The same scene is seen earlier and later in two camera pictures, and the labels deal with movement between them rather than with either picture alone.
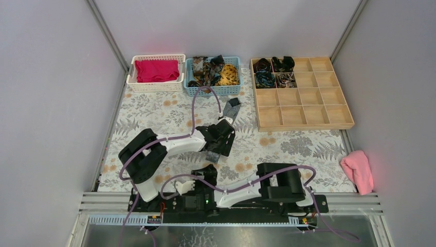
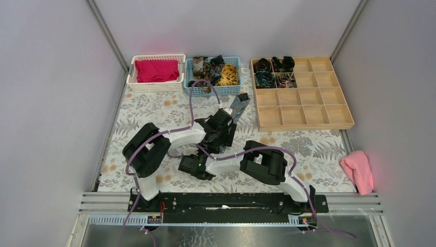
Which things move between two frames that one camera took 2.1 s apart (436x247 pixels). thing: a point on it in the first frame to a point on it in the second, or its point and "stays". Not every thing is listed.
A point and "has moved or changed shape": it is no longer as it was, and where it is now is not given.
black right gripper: [210, 172] to [198, 155]
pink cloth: [358, 166] stays
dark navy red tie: [217, 64] stays
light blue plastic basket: [220, 90] stays
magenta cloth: [151, 71] stays
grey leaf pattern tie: [230, 110] has moved or changed shape
